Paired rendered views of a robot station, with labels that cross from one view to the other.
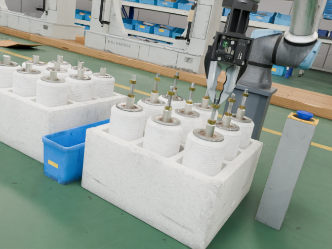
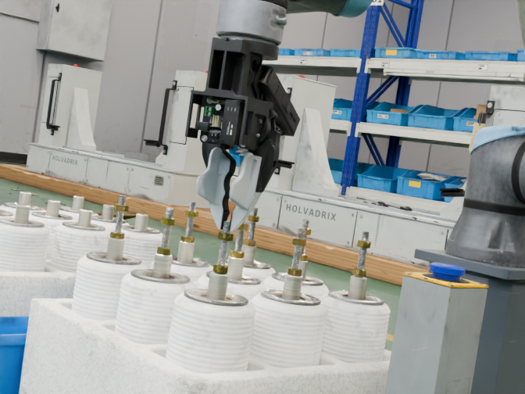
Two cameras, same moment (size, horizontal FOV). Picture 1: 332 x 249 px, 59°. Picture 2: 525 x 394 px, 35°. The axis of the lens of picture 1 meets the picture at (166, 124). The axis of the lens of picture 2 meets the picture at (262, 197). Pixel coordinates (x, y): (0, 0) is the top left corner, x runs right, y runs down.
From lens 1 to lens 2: 0.54 m
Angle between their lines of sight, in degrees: 26
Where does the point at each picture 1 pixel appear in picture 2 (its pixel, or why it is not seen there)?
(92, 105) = not seen: hidden behind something
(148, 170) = (103, 367)
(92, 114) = not seen: hidden behind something
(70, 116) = (40, 294)
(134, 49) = (344, 224)
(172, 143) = (157, 318)
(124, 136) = (91, 311)
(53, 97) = (10, 252)
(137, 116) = (115, 272)
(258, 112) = (491, 322)
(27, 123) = not seen: outside the picture
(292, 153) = (416, 357)
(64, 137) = (16, 330)
